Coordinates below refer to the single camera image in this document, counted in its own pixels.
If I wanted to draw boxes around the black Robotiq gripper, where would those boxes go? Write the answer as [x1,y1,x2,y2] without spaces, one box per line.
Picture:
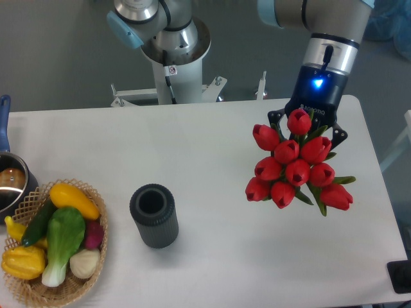
[267,66,348,151]

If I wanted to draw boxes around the red tulip bouquet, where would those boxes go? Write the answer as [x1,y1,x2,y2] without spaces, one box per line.
[245,108,356,216]

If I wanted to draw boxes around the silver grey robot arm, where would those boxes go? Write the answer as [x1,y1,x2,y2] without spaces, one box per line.
[107,1,374,147]

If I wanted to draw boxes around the dark grey ribbed vase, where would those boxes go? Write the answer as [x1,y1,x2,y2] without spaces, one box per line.
[129,184,179,249]

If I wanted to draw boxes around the blue plastic bag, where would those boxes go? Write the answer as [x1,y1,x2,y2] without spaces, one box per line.
[363,1,410,61]

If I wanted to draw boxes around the black device at edge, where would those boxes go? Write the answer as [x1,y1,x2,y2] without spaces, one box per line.
[387,260,410,294]

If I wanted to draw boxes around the purple red radish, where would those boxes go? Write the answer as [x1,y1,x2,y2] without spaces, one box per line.
[84,221,104,250]

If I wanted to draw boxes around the yellow squash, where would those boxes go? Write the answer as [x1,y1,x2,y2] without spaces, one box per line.
[49,183,100,220]

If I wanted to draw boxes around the green bok choy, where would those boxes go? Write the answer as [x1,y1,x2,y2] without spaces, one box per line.
[42,207,85,287]

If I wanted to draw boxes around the white garlic bulb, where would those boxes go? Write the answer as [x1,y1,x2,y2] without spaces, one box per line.
[69,249,100,279]

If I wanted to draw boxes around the dark green cucumber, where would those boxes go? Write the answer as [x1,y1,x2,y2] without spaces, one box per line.
[21,198,57,247]

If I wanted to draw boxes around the small yellow gourd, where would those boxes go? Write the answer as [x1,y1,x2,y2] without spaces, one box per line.
[4,216,48,250]

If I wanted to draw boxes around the woven wicker basket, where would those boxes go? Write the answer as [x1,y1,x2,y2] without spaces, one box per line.
[3,179,109,307]

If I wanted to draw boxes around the yellow bell pepper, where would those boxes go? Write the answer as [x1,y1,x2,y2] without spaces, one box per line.
[1,246,46,280]

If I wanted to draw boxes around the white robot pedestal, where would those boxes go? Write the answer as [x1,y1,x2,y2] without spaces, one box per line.
[107,12,227,107]

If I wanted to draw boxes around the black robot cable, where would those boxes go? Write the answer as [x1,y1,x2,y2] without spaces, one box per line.
[162,51,178,105]

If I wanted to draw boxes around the blue handled saucepan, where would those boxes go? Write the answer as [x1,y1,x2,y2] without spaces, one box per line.
[1,95,38,225]

